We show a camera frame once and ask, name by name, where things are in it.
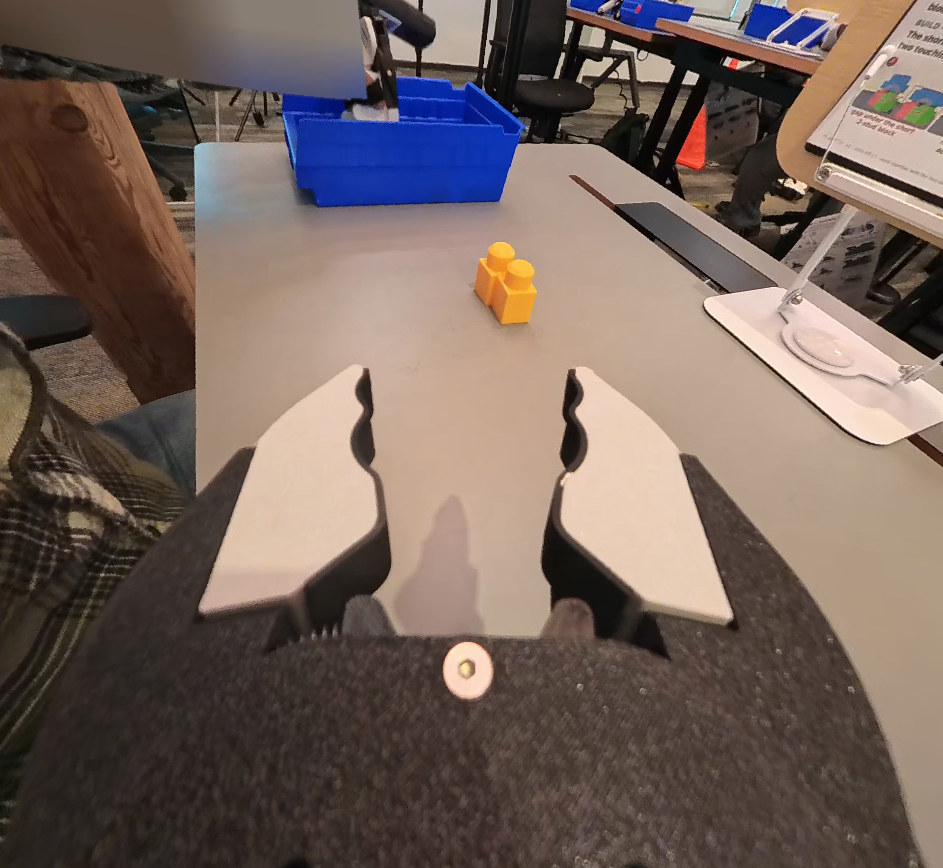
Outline wooden backing board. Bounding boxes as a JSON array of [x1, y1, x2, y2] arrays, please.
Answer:
[[777, 0, 943, 250]]

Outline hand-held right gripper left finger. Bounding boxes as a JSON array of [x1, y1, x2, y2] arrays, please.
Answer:
[[197, 365, 393, 647]]

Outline black office chair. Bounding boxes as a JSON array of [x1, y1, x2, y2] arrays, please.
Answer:
[[512, 0, 596, 145]]

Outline white document stand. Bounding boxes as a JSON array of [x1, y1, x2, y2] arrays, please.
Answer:
[[703, 51, 943, 445]]

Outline dark backpack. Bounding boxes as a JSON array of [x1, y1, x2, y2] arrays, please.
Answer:
[[600, 106, 651, 152]]

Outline wooden desk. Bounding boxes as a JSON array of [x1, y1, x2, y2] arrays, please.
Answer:
[[566, 5, 830, 180]]

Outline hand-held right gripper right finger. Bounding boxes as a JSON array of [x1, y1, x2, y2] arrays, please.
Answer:
[[541, 366, 738, 639]]

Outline yellow two-stud block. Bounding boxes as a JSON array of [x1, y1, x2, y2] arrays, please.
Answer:
[[473, 242, 539, 326]]

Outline printed instruction sheet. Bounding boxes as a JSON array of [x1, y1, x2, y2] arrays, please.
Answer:
[[804, 0, 943, 180]]

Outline person's leg in jeans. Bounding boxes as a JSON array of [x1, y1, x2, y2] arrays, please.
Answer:
[[96, 389, 197, 495]]

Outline black table cable cover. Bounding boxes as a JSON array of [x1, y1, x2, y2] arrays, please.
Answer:
[[615, 201, 782, 295]]

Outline black chair seat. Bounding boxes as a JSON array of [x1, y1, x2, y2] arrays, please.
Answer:
[[0, 294, 94, 352]]

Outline orange traffic cone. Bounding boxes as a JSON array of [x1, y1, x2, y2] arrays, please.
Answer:
[[676, 104, 710, 171]]

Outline blue plastic bin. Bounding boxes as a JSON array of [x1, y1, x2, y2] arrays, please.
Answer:
[[282, 76, 526, 208], [743, 2, 842, 49], [620, 0, 695, 27]]

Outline wooden post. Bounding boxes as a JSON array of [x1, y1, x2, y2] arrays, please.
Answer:
[[0, 76, 196, 405]]

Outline person's plaid shirt torso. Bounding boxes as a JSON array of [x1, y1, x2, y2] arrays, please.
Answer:
[[0, 323, 194, 762]]

